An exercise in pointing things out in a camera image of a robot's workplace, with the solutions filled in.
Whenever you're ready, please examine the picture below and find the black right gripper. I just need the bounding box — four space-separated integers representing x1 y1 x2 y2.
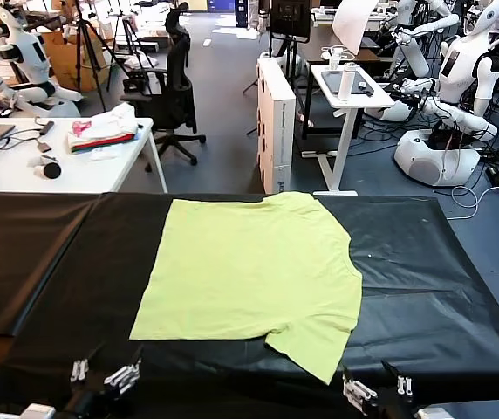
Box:
342 360 420 419

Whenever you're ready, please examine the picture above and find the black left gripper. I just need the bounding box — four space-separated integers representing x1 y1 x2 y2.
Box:
57 345 144 419

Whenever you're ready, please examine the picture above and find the yellow-green t-shirt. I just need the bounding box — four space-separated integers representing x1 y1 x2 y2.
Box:
128 190 364 386

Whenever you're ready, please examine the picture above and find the stack of folded clothes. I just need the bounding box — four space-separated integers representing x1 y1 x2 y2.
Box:
65 102 140 155

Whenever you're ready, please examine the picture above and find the wide black table cover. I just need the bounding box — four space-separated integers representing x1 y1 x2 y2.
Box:
0 190 499 419

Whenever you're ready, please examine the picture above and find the white work table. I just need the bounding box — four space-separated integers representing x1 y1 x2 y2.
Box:
0 116 168 194

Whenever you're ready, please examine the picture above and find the black round handheld device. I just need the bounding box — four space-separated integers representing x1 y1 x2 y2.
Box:
29 155 62 179

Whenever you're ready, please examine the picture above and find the white standing desk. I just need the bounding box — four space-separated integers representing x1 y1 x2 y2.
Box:
300 63 397 196

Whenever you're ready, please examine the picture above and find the tall white cardboard box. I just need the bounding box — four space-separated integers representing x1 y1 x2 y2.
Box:
256 56 297 195

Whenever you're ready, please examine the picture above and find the black office chair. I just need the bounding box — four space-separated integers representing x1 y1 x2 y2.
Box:
120 1 207 167

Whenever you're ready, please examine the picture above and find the white bottle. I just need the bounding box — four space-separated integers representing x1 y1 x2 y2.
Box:
338 61 359 100

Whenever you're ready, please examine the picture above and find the dark tablet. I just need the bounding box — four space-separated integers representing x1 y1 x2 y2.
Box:
321 68 375 95

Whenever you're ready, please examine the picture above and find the brown cardboard box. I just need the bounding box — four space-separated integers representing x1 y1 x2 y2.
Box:
39 28 115 93

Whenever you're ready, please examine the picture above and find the white humanoid robot right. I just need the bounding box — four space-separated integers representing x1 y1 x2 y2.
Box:
379 0 499 188

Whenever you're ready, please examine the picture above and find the white humanoid robot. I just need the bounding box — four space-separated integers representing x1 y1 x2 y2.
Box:
388 0 462 78
0 0 84 118
379 0 499 188

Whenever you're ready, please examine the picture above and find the white humanoid robot left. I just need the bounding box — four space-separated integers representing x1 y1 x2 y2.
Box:
0 0 84 118

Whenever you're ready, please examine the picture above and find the dark wooden desk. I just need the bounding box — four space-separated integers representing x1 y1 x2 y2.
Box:
297 25 384 62

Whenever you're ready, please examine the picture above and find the white curved sheet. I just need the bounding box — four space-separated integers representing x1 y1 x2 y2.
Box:
332 0 379 57

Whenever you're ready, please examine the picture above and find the black monitor on stand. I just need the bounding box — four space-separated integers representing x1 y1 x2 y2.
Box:
270 0 312 141

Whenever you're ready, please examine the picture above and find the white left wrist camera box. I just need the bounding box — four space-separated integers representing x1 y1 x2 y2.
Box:
20 403 57 419

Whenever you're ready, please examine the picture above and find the white floor cable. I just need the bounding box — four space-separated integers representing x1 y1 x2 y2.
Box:
445 185 499 221

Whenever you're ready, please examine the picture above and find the white ring controller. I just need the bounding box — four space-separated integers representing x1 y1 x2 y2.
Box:
321 45 358 71

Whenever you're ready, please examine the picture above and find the black camera tripod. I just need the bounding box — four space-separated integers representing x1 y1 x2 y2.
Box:
59 0 128 113
109 12 157 93

